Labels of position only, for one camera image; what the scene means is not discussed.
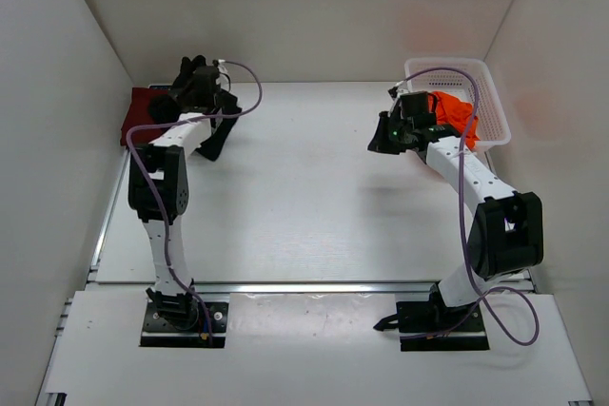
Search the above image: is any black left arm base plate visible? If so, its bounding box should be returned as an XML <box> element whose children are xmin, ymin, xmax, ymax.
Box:
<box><xmin>140</xmin><ymin>297</ymin><xmax>229</xmax><ymax>349</ymax></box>

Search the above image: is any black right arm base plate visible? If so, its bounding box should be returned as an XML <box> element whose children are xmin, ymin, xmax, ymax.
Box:
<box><xmin>374</xmin><ymin>299</ymin><xmax>490</xmax><ymax>352</ymax></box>

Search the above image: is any dark red t shirt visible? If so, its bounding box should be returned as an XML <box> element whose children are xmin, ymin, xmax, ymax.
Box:
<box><xmin>120</xmin><ymin>87</ymin><xmax>167</xmax><ymax>146</ymax></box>

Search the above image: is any aluminium front table rail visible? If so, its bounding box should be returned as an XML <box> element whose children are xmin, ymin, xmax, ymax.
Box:
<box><xmin>85</xmin><ymin>273</ymin><xmax>535</xmax><ymax>295</ymax></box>

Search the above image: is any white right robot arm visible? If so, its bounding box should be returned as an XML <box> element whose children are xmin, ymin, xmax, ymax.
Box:
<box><xmin>367</xmin><ymin>88</ymin><xmax>543</xmax><ymax>330</ymax></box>

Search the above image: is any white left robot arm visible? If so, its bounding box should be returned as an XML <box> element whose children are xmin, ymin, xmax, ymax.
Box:
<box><xmin>124</xmin><ymin>56</ymin><xmax>242</xmax><ymax>331</ymax></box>

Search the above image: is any orange t shirt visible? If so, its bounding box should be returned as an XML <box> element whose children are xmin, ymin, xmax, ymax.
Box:
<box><xmin>428</xmin><ymin>91</ymin><xmax>480</xmax><ymax>150</ymax></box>

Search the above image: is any dark logo sticker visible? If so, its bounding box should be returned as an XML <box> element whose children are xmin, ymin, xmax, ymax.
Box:
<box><xmin>148</xmin><ymin>85</ymin><xmax>171</xmax><ymax>92</ymax></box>

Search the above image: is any white plastic laundry basket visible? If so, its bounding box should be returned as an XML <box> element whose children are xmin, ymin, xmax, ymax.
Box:
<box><xmin>403</xmin><ymin>56</ymin><xmax>513</xmax><ymax>153</ymax></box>

